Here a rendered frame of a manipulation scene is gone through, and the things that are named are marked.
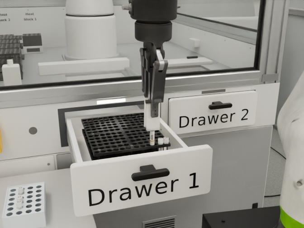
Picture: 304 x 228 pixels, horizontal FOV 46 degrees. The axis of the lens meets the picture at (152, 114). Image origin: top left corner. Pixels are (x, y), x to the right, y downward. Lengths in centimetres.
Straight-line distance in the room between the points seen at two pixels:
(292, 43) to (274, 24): 202
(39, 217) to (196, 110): 54
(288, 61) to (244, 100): 210
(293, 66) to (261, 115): 196
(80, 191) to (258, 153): 73
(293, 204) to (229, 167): 64
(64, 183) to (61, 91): 24
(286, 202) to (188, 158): 21
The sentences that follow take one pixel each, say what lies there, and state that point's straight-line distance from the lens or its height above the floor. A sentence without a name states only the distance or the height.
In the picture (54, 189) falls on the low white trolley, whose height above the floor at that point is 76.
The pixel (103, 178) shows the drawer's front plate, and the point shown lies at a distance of 71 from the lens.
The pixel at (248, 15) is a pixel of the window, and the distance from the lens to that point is 114.
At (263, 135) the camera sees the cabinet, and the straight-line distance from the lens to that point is 127.
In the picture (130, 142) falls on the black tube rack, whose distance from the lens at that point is 84.
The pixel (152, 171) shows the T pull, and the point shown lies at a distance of 69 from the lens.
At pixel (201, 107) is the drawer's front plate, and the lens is 109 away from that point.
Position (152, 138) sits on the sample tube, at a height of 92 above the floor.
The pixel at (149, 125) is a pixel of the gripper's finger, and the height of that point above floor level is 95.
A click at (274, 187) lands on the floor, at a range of 250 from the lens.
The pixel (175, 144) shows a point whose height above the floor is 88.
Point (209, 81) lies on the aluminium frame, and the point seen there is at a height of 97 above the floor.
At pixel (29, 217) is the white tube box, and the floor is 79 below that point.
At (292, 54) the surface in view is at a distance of 318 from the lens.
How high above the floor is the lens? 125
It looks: 20 degrees down
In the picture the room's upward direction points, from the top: straight up
